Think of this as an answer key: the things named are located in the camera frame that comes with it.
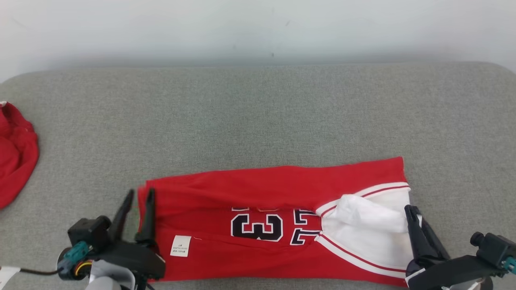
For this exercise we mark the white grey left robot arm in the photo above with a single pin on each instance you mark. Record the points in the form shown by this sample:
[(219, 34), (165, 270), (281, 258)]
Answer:
[(109, 278)]

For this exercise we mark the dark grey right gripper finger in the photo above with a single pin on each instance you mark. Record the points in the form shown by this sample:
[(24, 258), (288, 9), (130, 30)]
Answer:
[(435, 247), (415, 233)]

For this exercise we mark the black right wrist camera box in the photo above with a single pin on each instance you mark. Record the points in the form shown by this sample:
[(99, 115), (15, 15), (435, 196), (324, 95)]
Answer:
[(494, 247)]

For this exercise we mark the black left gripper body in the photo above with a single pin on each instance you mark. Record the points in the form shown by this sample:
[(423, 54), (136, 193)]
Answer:
[(137, 259)]

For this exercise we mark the red basketball jersey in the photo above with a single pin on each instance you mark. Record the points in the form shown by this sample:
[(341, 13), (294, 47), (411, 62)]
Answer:
[(16, 161)]

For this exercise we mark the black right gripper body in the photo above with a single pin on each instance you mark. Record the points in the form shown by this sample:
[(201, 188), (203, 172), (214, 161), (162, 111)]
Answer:
[(447, 272)]

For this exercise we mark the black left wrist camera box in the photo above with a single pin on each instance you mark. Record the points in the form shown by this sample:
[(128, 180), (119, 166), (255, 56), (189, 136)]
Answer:
[(88, 231)]

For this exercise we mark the red basketball jersey number 23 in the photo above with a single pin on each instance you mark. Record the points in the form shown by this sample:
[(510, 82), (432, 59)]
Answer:
[(262, 189)]

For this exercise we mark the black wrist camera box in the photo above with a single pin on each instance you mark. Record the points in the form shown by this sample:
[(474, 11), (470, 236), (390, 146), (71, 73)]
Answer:
[(494, 247), (88, 231)]

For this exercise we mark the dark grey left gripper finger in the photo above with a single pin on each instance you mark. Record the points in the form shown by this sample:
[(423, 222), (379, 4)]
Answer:
[(149, 225), (122, 217)]

